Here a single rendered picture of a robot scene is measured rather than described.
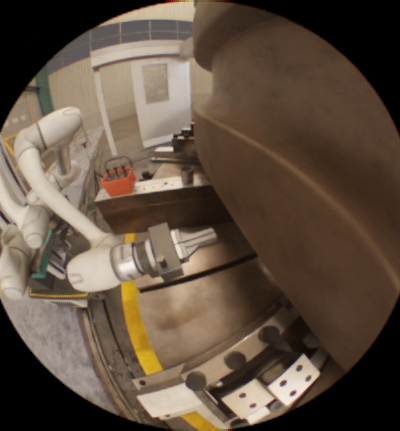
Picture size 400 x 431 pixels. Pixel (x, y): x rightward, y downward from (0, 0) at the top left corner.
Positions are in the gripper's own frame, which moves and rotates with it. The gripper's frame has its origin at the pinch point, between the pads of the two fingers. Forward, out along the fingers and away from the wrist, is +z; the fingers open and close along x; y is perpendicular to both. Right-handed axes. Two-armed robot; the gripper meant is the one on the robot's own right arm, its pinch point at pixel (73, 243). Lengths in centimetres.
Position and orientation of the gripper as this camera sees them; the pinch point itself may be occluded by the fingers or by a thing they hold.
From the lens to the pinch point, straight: 93.7
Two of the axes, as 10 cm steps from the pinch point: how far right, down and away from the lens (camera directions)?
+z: 0.2, 6.8, 7.3
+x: 2.9, 7.0, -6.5
